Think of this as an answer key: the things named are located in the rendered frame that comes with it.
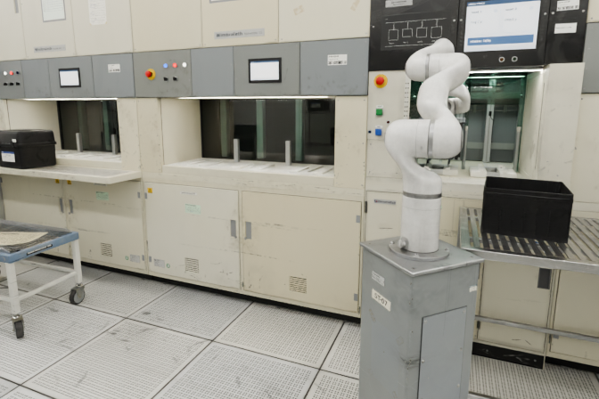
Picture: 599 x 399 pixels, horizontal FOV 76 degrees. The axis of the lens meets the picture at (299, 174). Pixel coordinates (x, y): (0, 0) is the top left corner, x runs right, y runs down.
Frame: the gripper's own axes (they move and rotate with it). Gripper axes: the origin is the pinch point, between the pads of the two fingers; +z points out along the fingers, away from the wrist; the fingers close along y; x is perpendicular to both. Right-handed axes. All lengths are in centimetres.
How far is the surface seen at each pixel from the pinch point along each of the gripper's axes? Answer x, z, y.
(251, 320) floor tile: -123, -37, -98
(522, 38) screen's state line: 29, -30, 30
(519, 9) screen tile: 41, -30, 27
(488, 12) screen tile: 41, -30, 15
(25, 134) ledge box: -19, -36, -265
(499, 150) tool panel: -27, 60, 39
